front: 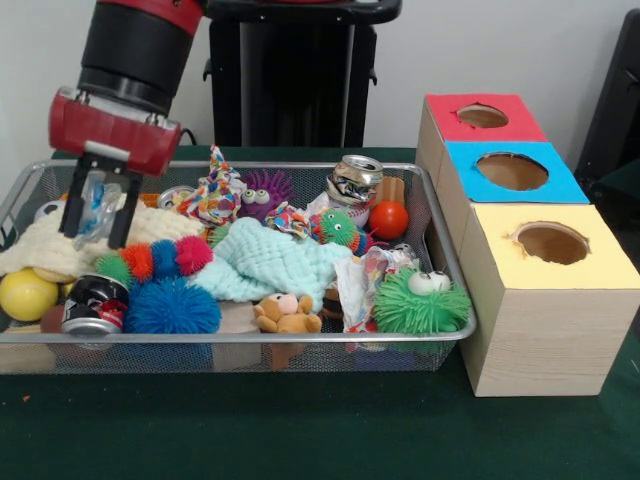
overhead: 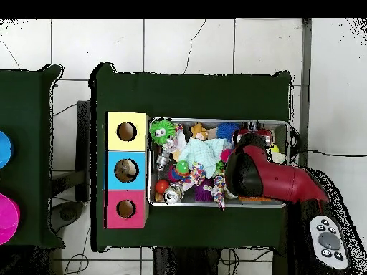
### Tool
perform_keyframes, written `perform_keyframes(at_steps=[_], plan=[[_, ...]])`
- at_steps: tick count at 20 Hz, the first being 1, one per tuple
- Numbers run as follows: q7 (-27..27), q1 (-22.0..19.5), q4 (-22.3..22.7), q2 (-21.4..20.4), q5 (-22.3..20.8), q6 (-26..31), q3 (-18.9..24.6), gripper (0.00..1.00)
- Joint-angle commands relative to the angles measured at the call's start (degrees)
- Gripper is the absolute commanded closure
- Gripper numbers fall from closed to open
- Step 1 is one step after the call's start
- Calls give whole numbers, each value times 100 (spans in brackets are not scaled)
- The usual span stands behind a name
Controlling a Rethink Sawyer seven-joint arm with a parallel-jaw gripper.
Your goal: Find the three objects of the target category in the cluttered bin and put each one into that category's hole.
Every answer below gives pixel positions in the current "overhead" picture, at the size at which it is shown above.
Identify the silver mesh bin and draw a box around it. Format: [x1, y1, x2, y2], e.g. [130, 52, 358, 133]
[147, 117, 290, 208]

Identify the wooden box with three holes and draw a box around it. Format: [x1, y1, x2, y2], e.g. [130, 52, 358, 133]
[104, 111, 150, 230]

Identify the blue spiky ball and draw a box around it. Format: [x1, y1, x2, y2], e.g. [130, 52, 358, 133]
[215, 122, 241, 142]

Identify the mint knitted cloth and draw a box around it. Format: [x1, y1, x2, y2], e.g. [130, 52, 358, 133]
[177, 137, 232, 178]

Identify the brown teddy bear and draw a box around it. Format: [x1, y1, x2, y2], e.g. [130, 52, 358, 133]
[189, 122, 209, 141]

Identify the dark green table cloth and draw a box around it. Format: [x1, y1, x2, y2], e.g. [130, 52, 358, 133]
[90, 62, 292, 253]
[0, 64, 65, 249]

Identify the purple spiky toy with eyes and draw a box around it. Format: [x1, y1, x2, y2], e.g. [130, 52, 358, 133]
[192, 178, 216, 203]

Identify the green spiky toy with eyes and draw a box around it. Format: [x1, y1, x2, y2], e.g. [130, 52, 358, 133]
[148, 118, 177, 145]

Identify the crushed silver can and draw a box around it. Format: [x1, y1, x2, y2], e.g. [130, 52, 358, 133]
[163, 183, 184, 205]

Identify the orange ball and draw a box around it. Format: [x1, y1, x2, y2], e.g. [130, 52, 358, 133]
[155, 179, 170, 194]

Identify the blue bowl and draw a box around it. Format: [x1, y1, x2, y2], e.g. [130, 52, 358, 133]
[0, 130, 14, 170]

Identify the pink bowl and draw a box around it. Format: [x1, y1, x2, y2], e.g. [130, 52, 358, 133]
[0, 193, 21, 246]

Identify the colourful rope toy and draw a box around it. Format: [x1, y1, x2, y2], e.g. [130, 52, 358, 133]
[210, 174, 229, 211]

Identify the black cable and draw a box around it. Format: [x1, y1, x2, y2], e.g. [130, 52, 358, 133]
[289, 148, 367, 158]
[62, 226, 92, 275]

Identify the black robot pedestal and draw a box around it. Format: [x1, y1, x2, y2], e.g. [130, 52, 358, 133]
[153, 247, 221, 275]

